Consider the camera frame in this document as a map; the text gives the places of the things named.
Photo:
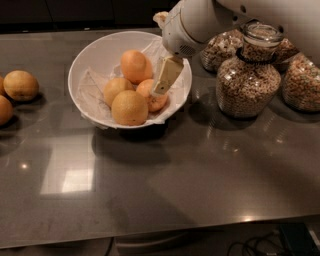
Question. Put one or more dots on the back left glass jar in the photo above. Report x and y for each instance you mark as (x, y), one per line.
(220, 48)

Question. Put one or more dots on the white paper liner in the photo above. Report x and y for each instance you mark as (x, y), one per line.
(177, 97)

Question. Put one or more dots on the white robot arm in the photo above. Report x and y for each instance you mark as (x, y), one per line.
(299, 20)

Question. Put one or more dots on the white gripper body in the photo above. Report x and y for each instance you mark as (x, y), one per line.
(181, 31)

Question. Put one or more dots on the back right glass jar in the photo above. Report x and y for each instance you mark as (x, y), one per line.
(284, 53)

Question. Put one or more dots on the large orange on table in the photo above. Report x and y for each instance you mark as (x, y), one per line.
(21, 86)

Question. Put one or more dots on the front glass cereal jar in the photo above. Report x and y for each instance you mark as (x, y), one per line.
(247, 82)

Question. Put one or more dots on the right colourful cereal jar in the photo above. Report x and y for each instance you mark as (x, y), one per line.
(301, 86)

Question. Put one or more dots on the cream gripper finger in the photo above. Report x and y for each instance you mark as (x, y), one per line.
(160, 19)
(168, 70)

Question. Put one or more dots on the white bowl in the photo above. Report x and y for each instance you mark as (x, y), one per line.
(98, 63)

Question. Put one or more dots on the black box under table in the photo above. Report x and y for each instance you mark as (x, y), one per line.
(297, 240)

